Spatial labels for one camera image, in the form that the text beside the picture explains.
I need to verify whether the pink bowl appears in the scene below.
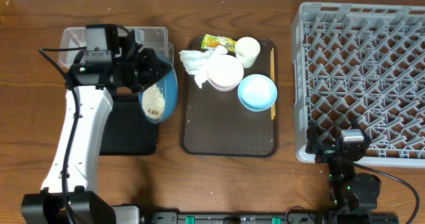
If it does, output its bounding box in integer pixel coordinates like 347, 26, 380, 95
206, 55, 244, 91

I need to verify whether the black tray bin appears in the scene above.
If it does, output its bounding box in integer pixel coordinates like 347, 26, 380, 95
100, 95, 158, 156

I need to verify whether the crumpled white napkin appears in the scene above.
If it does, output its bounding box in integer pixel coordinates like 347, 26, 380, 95
179, 45, 228, 88

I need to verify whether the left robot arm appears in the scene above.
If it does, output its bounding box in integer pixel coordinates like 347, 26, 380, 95
21, 29, 175, 223

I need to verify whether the dark blue plate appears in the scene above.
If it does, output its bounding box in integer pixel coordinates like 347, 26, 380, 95
138, 52, 178, 124

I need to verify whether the cream plastic cup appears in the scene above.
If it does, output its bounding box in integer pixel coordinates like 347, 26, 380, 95
235, 37, 260, 68

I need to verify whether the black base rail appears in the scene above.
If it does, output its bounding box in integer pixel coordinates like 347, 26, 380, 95
144, 212, 333, 224

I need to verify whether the clear plastic bin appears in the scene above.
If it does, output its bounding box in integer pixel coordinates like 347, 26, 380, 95
58, 27, 174, 68

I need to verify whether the grey dishwasher rack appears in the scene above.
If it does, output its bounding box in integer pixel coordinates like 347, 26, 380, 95
291, 2, 424, 168

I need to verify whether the brown serving tray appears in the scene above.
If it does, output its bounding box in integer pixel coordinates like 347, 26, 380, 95
180, 39, 278, 158

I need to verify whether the light blue bowl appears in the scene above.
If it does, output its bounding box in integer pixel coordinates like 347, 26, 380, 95
238, 74, 278, 112

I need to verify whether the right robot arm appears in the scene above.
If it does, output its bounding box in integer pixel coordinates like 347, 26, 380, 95
306, 119, 420, 223

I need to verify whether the rice food waste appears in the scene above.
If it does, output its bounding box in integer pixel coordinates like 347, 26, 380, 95
141, 84, 165, 120

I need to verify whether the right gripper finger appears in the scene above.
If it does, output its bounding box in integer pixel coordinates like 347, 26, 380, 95
352, 118, 372, 144
307, 121, 319, 153

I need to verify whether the yellow green snack wrapper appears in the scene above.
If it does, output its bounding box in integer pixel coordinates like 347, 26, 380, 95
201, 34, 236, 52

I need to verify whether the wooden chopstick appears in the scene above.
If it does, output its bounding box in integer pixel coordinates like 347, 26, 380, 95
270, 47, 275, 120
272, 47, 276, 120

